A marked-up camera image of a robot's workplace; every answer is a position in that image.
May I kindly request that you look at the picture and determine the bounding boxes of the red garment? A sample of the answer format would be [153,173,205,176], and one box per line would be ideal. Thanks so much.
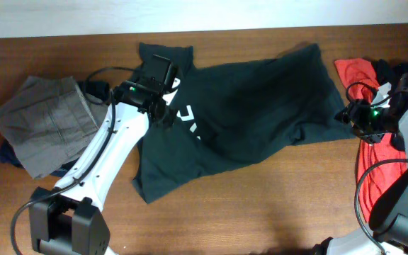
[334,58,408,224]

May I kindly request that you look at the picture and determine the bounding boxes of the right black cable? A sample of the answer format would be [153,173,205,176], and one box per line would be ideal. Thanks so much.
[344,81,408,255]

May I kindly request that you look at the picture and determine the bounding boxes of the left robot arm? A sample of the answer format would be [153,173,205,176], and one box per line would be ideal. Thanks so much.
[23,55,180,255]

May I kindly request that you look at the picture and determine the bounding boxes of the grey folded trousers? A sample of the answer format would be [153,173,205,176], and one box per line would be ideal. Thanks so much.
[0,75,109,180]

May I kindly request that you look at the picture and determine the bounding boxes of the left black cable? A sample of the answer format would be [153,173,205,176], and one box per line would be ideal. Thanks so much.
[10,66,145,255]

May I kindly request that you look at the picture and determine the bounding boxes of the navy blue folded garment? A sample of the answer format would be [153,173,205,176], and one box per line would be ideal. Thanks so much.
[0,80,111,178]

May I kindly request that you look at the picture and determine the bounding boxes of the black garment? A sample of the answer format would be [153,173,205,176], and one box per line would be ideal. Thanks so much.
[371,59,408,85]

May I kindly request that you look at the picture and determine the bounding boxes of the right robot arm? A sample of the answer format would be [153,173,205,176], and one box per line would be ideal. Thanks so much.
[310,73,408,255]

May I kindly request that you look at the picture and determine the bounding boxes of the dark green Nike t-shirt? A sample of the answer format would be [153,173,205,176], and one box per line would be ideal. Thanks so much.
[132,43,352,203]

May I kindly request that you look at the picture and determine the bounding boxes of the black cable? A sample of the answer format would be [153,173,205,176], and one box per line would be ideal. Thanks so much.
[10,66,145,255]
[344,81,408,255]

